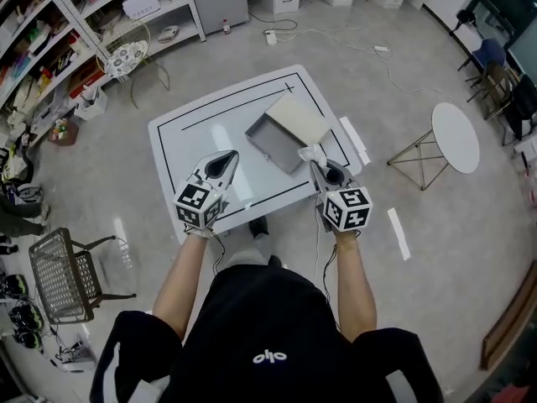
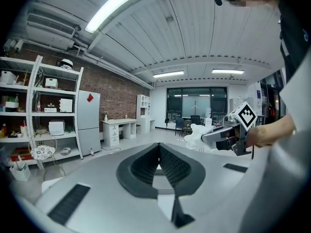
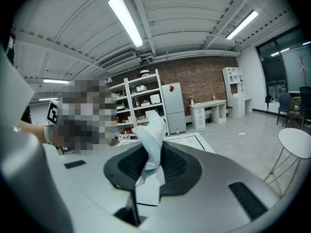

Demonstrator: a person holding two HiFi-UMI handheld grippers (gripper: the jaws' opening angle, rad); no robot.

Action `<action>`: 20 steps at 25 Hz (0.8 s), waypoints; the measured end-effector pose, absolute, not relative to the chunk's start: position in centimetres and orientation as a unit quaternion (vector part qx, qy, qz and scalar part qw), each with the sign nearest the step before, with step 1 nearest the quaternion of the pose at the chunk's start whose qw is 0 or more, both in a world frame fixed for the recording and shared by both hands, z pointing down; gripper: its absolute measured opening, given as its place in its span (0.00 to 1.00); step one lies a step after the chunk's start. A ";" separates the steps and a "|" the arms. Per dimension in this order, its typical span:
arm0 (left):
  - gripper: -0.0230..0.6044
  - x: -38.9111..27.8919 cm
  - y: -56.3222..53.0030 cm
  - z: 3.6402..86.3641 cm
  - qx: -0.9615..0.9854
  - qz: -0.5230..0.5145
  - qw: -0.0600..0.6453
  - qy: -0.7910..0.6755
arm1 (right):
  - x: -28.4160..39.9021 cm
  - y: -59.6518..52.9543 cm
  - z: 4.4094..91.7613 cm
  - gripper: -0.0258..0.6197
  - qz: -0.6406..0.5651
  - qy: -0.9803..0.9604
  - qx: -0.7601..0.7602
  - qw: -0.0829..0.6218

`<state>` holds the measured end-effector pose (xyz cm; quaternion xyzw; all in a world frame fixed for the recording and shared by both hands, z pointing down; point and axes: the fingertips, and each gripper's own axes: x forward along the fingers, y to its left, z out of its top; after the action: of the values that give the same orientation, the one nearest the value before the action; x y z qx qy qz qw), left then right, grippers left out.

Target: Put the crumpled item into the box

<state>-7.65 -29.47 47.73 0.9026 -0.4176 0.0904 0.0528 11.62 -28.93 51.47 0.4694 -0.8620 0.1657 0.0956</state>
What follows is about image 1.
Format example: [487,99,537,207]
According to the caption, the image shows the person's right forearm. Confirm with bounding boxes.
[333,231,378,343]

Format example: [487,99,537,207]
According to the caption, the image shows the grey box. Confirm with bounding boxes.
[244,94,333,176]

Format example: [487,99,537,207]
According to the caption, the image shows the person's left black shoe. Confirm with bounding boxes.
[248,217,269,239]

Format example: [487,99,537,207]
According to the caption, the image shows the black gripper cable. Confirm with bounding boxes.
[314,224,339,314]
[211,231,227,275]

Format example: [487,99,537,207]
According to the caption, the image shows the white floor tape strip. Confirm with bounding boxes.
[339,116,372,165]
[387,207,411,262]

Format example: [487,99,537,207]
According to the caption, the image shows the person's black shirt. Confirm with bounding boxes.
[90,264,444,403]

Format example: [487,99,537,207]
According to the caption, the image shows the white cardboard box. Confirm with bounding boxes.
[74,85,108,121]

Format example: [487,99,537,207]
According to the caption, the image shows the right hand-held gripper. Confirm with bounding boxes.
[310,160,373,233]

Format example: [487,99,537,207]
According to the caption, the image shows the white power cable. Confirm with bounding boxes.
[274,25,456,100]

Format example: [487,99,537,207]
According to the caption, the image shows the black green headset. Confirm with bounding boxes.
[2,274,29,301]
[10,305,45,349]

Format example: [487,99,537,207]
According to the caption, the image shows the wire chair with floral cushion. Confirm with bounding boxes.
[95,18,171,109]

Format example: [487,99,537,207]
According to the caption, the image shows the brown wooden board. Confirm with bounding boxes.
[480,262,537,371]

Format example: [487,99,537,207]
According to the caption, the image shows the brown basket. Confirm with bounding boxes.
[48,118,80,147]

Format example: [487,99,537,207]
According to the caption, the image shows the grey white headset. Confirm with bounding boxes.
[16,182,43,204]

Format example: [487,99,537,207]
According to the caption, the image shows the person's left forearm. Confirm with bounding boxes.
[151,228,211,339]

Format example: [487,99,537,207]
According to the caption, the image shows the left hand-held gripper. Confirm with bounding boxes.
[173,149,241,231]

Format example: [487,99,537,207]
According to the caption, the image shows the dark metal mesh chair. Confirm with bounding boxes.
[28,227,138,326]

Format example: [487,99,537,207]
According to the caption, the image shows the blue office chair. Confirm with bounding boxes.
[456,38,508,96]

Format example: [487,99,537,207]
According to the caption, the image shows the white plastic bag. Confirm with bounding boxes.
[296,143,329,170]

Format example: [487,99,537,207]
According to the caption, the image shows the person's grey trousers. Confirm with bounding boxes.
[225,233,274,277]

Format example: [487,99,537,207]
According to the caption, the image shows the round white side table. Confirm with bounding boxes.
[385,102,481,191]

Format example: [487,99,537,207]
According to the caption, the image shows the white small appliance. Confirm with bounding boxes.
[157,24,180,44]

